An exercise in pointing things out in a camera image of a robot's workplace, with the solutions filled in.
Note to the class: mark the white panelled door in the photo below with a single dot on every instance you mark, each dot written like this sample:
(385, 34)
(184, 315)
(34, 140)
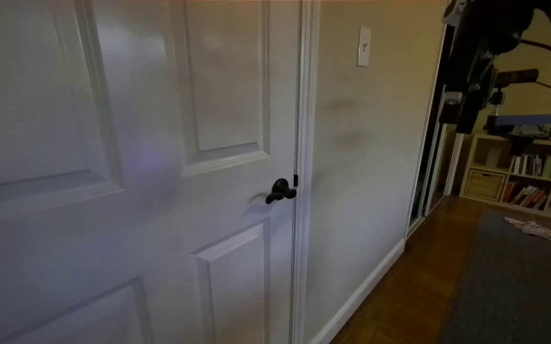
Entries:
(128, 254)

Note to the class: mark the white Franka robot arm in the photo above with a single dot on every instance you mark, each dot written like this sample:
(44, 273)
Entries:
(478, 31)

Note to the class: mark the white baseboard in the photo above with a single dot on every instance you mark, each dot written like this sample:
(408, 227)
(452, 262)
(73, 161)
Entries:
(358, 292)

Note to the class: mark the white cube bookshelf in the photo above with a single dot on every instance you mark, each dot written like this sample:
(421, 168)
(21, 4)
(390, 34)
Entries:
(478, 155)

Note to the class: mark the woven drawer basket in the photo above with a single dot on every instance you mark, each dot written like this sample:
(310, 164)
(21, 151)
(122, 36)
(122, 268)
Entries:
(482, 184)

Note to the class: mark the row of red books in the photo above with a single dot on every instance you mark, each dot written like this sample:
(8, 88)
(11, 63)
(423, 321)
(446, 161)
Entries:
(524, 195)

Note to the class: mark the row of white books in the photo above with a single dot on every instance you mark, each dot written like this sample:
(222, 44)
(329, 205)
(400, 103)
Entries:
(532, 164)

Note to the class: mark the blue bar with black clamp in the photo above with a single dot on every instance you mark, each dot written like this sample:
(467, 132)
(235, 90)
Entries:
(530, 119)

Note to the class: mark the white pink crumpled cloth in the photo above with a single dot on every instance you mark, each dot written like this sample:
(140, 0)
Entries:
(532, 227)

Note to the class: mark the grey rug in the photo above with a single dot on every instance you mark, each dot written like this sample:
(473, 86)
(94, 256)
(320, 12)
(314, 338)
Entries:
(517, 287)

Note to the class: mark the white door frame trim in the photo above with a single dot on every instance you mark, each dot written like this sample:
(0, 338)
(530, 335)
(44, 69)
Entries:
(306, 96)

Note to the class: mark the white closet door frame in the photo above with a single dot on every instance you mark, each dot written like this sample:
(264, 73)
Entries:
(429, 159)

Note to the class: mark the white light switch plate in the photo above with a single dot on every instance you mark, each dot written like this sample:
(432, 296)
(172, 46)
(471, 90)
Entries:
(364, 46)

